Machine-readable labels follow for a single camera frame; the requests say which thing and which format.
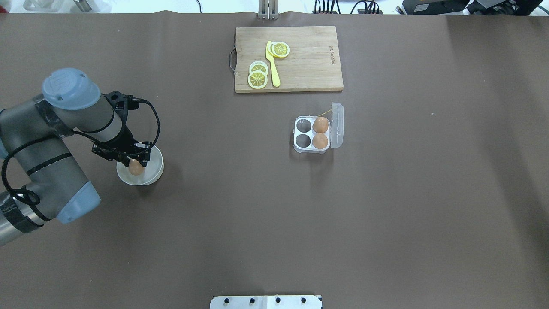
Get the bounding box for yellow plastic knife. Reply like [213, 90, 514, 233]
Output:
[265, 40, 281, 88]

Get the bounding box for lemon slice near handle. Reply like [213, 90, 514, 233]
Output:
[267, 41, 290, 58]

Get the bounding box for aluminium frame post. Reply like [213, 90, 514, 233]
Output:
[257, 0, 280, 20]

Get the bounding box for brown egg from bowl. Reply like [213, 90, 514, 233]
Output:
[127, 158, 145, 176]

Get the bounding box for bamboo cutting board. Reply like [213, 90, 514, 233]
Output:
[235, 26, 344, 93]

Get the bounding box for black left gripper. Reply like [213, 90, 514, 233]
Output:
[92, 127, 152, 167]

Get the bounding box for brown egg front slot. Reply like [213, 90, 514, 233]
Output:
[312, 133, 328, 149]

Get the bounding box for brown egg slot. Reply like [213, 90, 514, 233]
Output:
[312, 117, 330, 133]
[312, 133, 328, 149]

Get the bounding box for white ceramic bowl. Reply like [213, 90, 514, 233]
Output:
[116, 146, 164, 186]

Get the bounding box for clear plastic egg box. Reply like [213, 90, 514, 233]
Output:
[293, 102, 344, 155]

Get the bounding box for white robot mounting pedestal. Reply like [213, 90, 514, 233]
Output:
[209, 295, 323, 309]

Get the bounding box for brown egg rear slot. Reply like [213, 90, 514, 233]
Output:
[312, 117, 330, 133]

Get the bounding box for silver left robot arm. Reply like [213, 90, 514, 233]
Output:
[0, 68, 158, 246]

